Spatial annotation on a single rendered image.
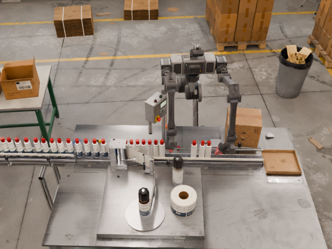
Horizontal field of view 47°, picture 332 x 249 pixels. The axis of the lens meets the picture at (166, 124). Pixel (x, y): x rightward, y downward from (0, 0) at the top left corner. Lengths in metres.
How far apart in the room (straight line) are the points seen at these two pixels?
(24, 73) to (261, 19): 3.71
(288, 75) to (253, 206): 2.63
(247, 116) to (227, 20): 3.01
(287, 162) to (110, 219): 1.63
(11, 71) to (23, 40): 2.63
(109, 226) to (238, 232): 0.97
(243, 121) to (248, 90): 2.27
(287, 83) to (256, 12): 1.41
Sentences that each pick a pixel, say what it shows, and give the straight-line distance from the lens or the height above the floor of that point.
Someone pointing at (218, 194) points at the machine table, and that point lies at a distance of 3.24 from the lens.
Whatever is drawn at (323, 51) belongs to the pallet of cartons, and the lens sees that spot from 6.67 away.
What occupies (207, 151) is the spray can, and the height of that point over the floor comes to 0.99.
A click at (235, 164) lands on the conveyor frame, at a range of 3.43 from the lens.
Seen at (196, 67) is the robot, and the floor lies 1.48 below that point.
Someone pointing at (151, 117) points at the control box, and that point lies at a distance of 3.09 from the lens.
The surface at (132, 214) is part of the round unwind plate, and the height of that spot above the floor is 0.89.
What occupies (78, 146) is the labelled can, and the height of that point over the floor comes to 1.02.
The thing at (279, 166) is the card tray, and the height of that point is 0.83.
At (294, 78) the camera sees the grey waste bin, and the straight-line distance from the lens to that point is 5.46.
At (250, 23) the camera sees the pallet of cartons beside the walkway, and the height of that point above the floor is 0.46.
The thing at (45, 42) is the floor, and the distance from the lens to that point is 6.99.
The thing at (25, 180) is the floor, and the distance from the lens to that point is 4.65.
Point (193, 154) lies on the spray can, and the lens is 3.35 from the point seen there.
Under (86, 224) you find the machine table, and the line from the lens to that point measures 3.11.
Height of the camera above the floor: 3.39
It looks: 43 degrees down
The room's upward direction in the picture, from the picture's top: straight up
